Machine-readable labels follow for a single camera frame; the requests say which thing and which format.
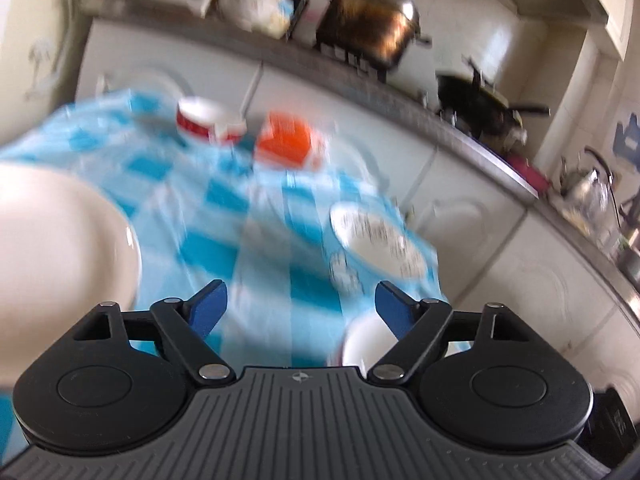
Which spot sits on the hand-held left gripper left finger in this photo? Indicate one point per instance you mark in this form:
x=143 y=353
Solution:
x=210 y=307

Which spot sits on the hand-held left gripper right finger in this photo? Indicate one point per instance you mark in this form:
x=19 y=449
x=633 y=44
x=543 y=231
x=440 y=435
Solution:
x=395 y=310

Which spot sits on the pink rimmed white bowl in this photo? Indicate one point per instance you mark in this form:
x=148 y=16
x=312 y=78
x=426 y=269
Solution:
x=367 y=342

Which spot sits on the white plate grey flower print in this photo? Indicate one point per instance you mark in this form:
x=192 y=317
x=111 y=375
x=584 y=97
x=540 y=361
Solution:
x=55 y=260

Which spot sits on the blue cartoon bowl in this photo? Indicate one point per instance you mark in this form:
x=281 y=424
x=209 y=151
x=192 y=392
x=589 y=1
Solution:
x=375 y=242

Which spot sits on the blue checked plastic tablecloth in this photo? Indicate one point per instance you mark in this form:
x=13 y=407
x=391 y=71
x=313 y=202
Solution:
x=260 y=220

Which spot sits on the orange and white cup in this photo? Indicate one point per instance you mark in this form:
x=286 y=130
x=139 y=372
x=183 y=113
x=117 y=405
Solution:
x=287 y=140

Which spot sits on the red bowl white rim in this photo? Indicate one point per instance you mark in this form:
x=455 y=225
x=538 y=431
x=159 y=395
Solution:
x=210 y=122

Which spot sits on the red basin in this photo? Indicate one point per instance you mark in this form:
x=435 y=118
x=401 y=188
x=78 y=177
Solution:
x=530 y=175

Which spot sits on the black wok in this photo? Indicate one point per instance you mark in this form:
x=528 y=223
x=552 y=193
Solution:
x=475 y=105

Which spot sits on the steel kettle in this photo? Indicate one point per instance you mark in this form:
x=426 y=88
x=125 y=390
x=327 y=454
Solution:
x=587 y=187

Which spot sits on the brass cooking pot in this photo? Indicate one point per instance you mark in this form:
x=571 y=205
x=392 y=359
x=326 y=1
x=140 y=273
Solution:
x=370 y=20

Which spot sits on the white plastic bag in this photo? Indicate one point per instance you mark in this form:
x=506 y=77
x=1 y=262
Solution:
x=257 y=5

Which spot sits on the glass door with flower decal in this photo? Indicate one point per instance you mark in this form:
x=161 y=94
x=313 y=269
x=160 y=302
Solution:
x=35 y=45

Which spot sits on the blue wall sticker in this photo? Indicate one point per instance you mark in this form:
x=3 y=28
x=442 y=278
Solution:
x=629 y=135

